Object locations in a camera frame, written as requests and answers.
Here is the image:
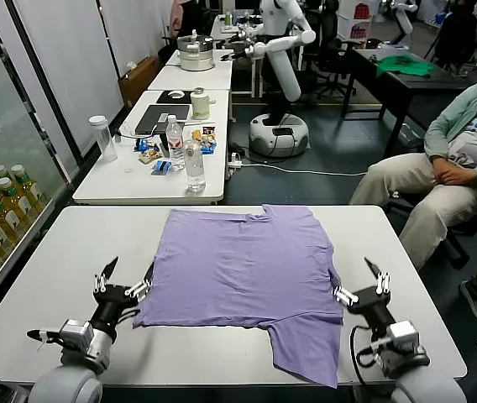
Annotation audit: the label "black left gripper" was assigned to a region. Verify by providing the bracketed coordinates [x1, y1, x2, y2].
[89, 256, 157, 332]

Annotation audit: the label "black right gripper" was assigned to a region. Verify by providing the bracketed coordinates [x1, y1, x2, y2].
[333, 256, 395, 337]

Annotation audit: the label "purple t-shirt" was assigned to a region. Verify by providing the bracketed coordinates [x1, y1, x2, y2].
[132, 204, 344, 390]

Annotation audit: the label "white side table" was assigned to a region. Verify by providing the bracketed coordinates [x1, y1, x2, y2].
[72, 89, 230, 206]

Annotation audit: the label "black office chair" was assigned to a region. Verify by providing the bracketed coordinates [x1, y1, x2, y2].
[301, 8, 360, 100]
[383, 189, 477, 270]

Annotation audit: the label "brown snack packet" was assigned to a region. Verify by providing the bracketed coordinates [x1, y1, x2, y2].
[138, 149, 164, 165]

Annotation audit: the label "seated person beige trousers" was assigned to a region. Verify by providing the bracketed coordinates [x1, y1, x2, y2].
[349, 81, 477, 270]

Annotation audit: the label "large clear water bottle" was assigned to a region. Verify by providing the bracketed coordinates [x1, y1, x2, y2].
[183, 139, 207, 194]

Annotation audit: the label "water bottle red label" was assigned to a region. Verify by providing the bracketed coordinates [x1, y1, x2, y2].
[165, 115, 186, 171]

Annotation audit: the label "clear tumbler white lid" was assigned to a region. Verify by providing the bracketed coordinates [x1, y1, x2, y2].
[88, 115, 119, 163]

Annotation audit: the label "blue white snack packet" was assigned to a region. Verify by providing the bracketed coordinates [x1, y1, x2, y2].
[198, 136, 219, 156]

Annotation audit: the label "grey laptop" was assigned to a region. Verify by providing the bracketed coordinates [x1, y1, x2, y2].
[134, 103, 191, 136]

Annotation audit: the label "black mouse pad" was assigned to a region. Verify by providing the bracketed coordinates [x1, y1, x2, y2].
[155, 89, 193, 106]

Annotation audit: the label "cream thermos jug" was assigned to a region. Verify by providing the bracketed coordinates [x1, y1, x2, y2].
[190, 86, 217, 120]

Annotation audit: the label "brown cardboard box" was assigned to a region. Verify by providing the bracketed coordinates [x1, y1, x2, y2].
[118, 55, 163, 109]

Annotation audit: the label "white table with steamer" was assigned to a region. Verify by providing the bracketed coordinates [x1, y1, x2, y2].
[147, 48, 234, 92]

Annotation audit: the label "black table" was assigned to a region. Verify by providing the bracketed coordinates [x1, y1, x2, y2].
[349, 47, 477, 160]

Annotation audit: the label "green cloth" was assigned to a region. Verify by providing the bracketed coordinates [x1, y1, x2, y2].
[377, 54, 438, 79]

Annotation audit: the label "metal steamer pot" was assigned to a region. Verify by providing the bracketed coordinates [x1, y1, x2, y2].
[176, 29, 217, 72]

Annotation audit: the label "white humanoid robot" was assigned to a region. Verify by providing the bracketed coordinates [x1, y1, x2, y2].
[221, 0, 317, 159]

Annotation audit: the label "person in pink jacket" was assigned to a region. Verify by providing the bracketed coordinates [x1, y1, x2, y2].
[170, 0, 187, 38]

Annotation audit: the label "white storage shelf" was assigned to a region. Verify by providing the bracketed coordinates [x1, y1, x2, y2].
[336, 0, 376, 43]

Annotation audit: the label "person in black top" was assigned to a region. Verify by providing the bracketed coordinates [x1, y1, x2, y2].
[434, 0, 477, 71]

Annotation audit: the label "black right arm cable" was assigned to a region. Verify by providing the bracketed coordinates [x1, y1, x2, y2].
[349, 323, 393, 390]

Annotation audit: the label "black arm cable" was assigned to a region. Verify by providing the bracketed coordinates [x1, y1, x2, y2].
[349, 323, 393, 390]
[27, 329, 62, 352]

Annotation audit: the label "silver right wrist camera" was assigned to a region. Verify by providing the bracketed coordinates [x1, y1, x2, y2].
[388, 321, 420, 348]

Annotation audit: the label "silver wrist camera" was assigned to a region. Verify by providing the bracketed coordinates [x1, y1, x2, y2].
[59, 319, 95, 350]
[388, 321, 420, 348]

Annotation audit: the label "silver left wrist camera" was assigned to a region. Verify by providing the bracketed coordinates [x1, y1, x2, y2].
[59, 319, 95, 350]

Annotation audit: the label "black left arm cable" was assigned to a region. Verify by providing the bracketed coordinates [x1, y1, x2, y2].
[27, 329, 62, 352]

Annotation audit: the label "white floor cable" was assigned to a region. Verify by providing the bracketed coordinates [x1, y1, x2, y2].
[241, 161, 370, 178]

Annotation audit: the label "white laptop cable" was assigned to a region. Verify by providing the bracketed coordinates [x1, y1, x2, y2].
[115, 120, 168, 140]

